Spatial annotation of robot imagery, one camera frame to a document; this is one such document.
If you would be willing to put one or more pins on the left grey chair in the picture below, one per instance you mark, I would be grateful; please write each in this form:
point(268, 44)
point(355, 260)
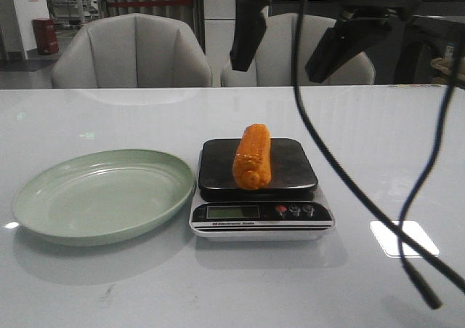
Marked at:
point(132, 51)

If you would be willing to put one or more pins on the digital kitchen scale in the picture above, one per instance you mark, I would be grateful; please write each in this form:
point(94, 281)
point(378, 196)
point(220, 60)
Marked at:
point(291, 208)

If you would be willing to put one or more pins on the dark appliance at right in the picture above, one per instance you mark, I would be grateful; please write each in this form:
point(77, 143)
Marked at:
point(426, 38)

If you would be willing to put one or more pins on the right grey chair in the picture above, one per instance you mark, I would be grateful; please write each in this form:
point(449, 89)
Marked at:
point(271, 66)

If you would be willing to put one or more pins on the metal shelving cart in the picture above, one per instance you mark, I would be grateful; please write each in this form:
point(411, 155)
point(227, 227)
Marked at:
point(72, 12)

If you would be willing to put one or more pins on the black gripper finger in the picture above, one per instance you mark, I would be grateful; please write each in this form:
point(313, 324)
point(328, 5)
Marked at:
point(250, 27)
point(354, 32)

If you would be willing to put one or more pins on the beige cushion at right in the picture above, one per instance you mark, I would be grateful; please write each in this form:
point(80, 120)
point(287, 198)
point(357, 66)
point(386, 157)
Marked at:
point(443, 68)

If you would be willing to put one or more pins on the white drawer cabinet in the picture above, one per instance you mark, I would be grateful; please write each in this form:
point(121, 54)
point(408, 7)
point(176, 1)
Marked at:
point(219, 25)

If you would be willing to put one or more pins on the red bin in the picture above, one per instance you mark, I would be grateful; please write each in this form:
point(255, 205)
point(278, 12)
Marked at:
point(45, 35)

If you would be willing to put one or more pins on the red barrier tape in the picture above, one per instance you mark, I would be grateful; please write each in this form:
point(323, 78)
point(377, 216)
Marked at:
point(169, 3)

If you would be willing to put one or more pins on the orange corn cob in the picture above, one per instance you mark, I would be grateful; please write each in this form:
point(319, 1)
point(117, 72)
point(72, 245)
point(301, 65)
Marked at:
point(251, 167)

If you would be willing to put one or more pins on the grey chair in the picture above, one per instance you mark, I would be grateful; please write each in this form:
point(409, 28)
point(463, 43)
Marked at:
point(132, 51)
point(271, 66)

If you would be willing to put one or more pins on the green plate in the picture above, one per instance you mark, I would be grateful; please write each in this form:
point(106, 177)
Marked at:
point(105, 197)

